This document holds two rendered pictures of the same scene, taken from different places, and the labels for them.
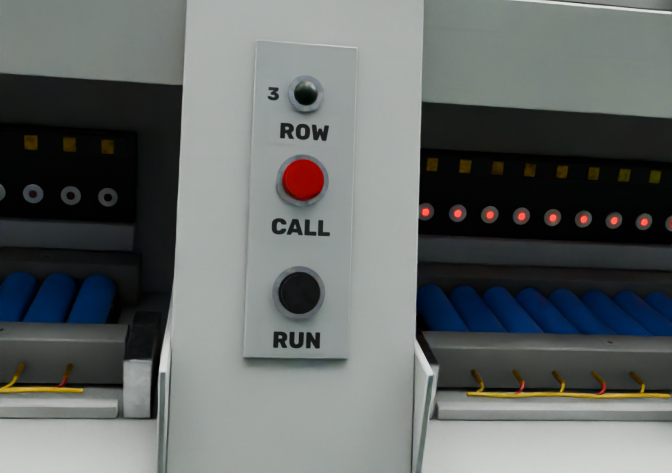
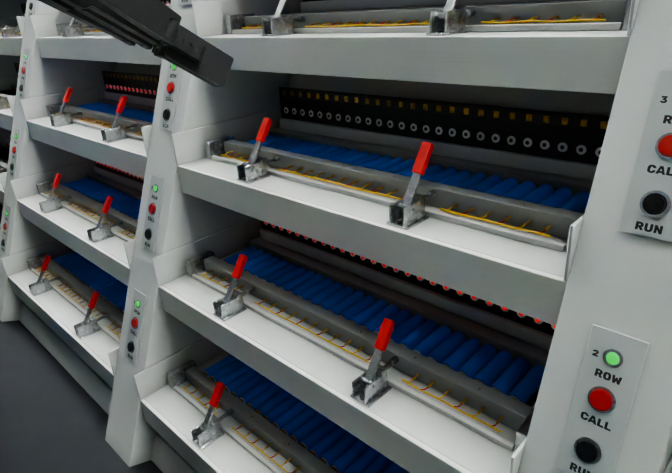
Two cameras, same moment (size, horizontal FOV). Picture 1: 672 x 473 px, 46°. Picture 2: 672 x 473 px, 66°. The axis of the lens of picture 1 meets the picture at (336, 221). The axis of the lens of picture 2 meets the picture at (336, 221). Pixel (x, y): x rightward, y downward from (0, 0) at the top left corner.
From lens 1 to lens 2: 18 cm
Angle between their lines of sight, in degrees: 51
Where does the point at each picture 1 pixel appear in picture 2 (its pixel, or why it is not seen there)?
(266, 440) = (621, 272)
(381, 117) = not seen: outside the picture
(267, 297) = (637, 203)
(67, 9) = (568, 59)
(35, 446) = (522, 252)
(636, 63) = not seen: outside the picture
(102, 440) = (551, 257)
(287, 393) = (638, 253)
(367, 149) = not seen: outside the picture
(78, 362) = (554, 225)
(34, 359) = (535, 219)
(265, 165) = (650, 136)
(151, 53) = (606, 78)
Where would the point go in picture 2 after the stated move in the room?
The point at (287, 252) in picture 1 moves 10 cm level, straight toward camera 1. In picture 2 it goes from (653, 182) to (603, 165)
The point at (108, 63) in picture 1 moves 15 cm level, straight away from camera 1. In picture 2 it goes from (584, 84) to (606, 115)
